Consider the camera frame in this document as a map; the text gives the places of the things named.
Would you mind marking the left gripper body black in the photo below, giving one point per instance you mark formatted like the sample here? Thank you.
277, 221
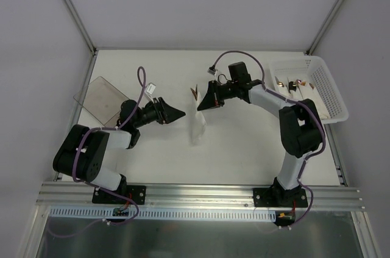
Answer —
162, 110

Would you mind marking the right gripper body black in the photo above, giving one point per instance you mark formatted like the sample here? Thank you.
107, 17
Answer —
215, 94

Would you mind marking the copper spoon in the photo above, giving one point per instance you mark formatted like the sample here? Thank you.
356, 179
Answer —
195, 91

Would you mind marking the white paper napkin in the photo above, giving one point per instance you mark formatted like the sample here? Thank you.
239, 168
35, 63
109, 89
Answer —
198, 123

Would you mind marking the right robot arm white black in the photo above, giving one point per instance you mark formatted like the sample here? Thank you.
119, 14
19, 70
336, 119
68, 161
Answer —
301, 130

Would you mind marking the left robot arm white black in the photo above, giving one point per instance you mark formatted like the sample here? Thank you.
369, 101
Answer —
82, 152

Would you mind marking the rolled napkin bundle in basket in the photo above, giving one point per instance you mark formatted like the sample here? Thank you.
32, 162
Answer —
282, 88

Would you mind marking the smoky transparent plastic container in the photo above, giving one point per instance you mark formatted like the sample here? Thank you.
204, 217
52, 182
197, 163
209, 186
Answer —
102, 101

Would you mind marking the white plastic basket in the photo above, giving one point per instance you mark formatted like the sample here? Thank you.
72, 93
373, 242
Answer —
312, 69

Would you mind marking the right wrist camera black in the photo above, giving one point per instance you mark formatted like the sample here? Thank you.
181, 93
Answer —
239, 73

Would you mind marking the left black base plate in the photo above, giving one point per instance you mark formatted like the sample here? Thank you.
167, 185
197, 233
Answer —
136, 193

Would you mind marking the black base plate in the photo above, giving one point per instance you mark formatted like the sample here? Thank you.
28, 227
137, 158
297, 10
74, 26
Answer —
136, 193
276, 197

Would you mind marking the white slotted cable duct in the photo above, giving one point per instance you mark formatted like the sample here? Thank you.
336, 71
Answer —
165, 214

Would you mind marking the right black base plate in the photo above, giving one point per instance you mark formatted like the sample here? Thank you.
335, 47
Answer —
276, 197

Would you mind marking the aluminium front rail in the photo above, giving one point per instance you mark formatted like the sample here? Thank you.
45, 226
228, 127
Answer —
186, 196

